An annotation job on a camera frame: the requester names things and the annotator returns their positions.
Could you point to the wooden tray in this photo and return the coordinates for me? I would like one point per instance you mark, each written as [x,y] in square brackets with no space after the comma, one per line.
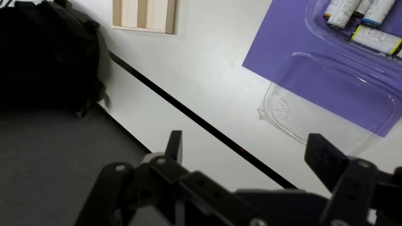
[145,14]

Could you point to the clear plastic bowl lid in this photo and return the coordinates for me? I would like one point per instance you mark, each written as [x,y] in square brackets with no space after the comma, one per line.
[331,101]

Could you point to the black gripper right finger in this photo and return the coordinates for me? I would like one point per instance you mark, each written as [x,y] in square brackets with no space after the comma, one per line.
[356,189]

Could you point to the black backpack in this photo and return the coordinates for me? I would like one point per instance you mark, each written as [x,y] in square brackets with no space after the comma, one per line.
[46,55]

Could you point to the clear plastic bowl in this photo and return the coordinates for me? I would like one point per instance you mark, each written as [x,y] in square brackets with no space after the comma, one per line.
[327,38]

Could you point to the purple mat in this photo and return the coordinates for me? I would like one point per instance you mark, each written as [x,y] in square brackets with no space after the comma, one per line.
[277,46]

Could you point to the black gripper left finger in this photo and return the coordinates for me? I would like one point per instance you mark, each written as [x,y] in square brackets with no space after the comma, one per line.
[126,193]

